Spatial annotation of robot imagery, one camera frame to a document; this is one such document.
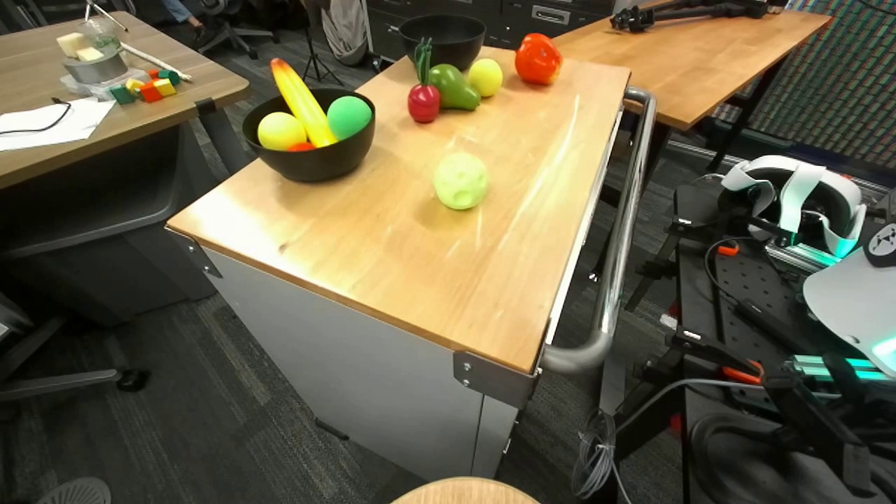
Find light green round fruit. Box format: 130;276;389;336
435;154;491;212

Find red radish with green stem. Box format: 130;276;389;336
407;35;442;124

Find green lime ball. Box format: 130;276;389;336
327;94;372;140

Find yellow lemon ball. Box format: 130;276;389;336
469;59;504;98

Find yellow banana orange tip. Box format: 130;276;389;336
268;56;336;147

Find small red orange fruit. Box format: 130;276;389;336
289;143;317;152

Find yellow fruit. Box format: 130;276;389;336
259;112;306;152

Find white tool cart cabinet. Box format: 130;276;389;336
189;244;532;479

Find black bowl far side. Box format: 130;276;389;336
243;86;376;181

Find black bowl near table edge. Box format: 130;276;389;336
397;14;487;69

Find round wooden stool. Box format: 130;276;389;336
393;476;539;504

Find coloured toy blocks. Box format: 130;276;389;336
109;66;182;103

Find white VR headset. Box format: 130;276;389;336
721;154;869;272

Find white paper sheets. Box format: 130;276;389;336
0;98;114;152

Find clear plastic cup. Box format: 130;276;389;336
57;17;127;84

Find large wooden office desk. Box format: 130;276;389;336
0;10;250;188

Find metal cart handle bar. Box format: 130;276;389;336
541;86;656;371

